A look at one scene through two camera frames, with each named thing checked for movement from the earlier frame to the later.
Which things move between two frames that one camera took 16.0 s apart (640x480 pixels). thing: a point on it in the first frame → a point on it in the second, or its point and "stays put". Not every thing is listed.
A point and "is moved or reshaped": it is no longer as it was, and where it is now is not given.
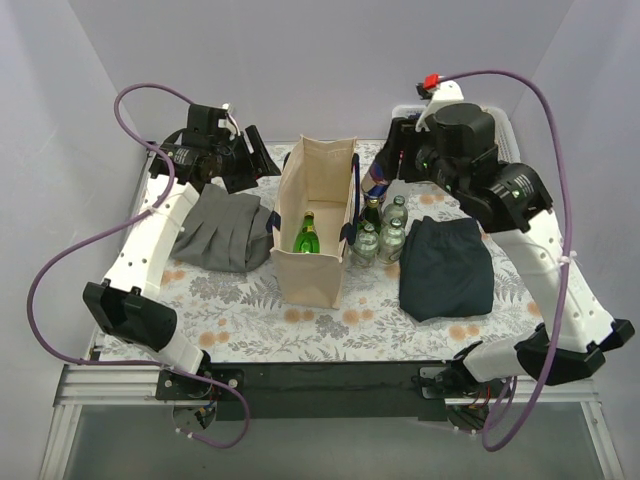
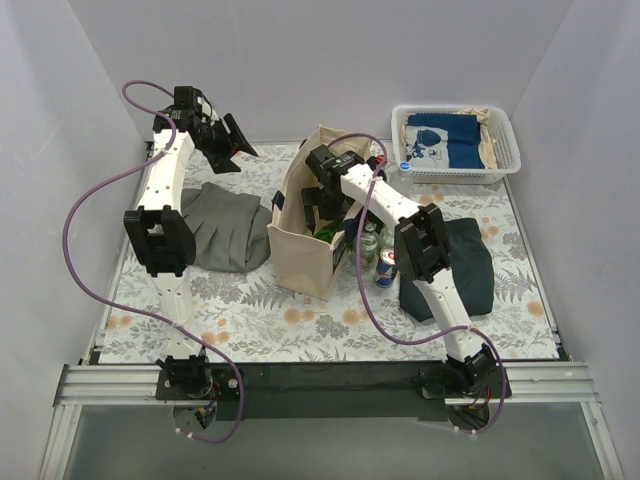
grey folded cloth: x=226 y=231 stays put
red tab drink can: x=376 y=182 is moved or reshaped
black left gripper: x=245 y=160 → x=226 y=145
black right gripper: x=395 y=147 → x=325 y=198
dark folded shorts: x=445 y=269 stays put
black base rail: x=264 y=390 stays put
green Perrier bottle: x=307 y=238 → x=327 y=233
